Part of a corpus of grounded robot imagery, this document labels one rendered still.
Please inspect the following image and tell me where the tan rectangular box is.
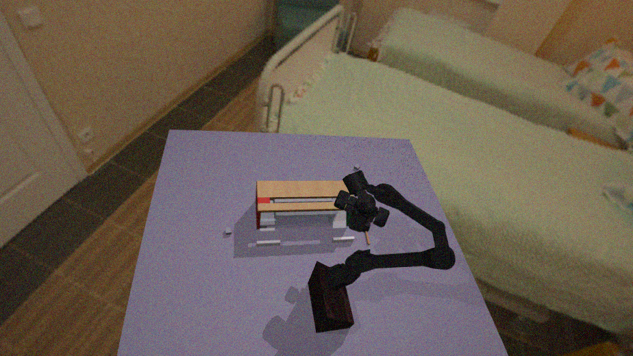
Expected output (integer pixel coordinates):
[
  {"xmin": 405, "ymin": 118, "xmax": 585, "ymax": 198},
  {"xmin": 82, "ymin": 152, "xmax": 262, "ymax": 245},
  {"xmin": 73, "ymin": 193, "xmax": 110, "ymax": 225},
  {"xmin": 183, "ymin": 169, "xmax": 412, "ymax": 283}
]
[{"xmin": 256, "ymin": 181, "xmax": 351, "ymax": 231}]

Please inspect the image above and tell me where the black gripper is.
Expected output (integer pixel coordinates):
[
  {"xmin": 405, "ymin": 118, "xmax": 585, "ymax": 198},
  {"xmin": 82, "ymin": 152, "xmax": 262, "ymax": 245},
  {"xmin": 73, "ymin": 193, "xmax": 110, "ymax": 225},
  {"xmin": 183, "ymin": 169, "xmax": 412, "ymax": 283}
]
[{"xmin": 334, "ymin": 190, "xmax": 390, "ymax": 228}]

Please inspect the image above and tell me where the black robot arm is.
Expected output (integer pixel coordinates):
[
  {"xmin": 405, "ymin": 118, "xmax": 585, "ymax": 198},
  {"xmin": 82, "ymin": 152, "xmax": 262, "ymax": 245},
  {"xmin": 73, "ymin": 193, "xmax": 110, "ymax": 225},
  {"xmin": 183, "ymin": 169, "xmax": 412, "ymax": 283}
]
[{"xmin": 325, "ymin": 170, "xmax": 456, "ymax": 292}]

